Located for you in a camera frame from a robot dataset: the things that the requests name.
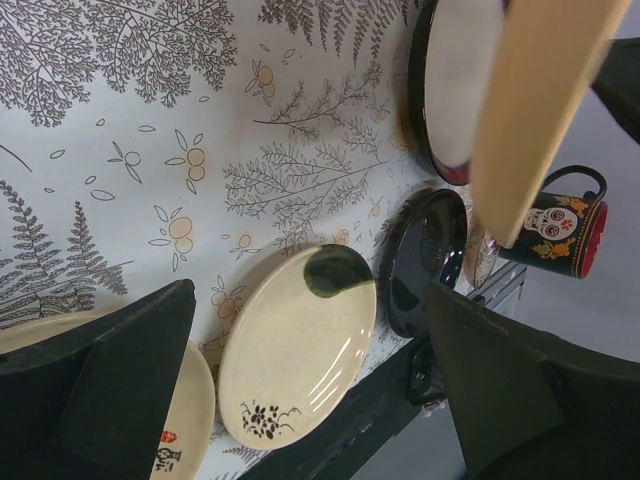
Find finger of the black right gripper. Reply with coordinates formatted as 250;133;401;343
591;37;640;143

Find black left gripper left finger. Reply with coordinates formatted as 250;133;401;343
1;279;196;479

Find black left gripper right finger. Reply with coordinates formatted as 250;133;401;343
425;283;639;479

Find yellow bear plate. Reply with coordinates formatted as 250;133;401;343
470;0;630;247

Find red rimmed grey plate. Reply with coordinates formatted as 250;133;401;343
407;0;508;186

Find cream floral plate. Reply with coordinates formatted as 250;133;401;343
1;311;215;480

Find pink speckled glass plate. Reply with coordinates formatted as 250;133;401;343
460;186;500;289

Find black skull mug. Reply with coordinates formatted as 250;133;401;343
499;165;608;279

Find black round plate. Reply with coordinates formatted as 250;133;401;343
378;189;467;338

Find cream plate with green patch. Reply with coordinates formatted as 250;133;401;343
218;244;377;450

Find floral table mat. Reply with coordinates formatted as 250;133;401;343
0;0;481;480

